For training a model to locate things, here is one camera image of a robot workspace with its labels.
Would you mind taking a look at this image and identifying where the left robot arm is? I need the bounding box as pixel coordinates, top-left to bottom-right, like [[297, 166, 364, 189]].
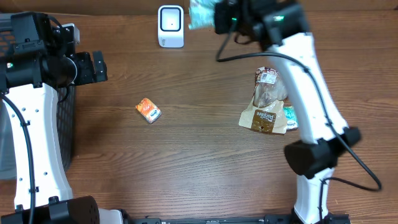
[[1, 12, 127, 223]]

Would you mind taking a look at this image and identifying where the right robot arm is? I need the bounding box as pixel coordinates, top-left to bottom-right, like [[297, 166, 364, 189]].
[[214, 1, 361, 223]]

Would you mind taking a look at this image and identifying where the brown pastry bag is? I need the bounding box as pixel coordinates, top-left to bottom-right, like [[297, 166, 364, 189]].
[[238, 67, 287, 134]]

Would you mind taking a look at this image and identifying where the orange snack packet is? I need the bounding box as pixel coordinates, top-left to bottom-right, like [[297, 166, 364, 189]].
[[136, 98, 162, 124]]

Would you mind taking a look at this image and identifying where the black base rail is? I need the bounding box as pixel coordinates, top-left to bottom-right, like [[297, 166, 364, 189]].
[[132, 213, 352, 224]]

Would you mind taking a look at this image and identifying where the green white tissue pack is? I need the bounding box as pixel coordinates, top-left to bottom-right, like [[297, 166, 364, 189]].
[[284, 106, 299, 131]]

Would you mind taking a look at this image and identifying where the grey plastic basket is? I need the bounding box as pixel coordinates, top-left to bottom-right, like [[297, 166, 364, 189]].
[[1, 14, 76, 180]]

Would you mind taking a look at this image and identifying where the teal white snack packet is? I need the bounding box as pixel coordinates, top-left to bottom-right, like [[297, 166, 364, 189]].
[[188, 0, 219, 30]]

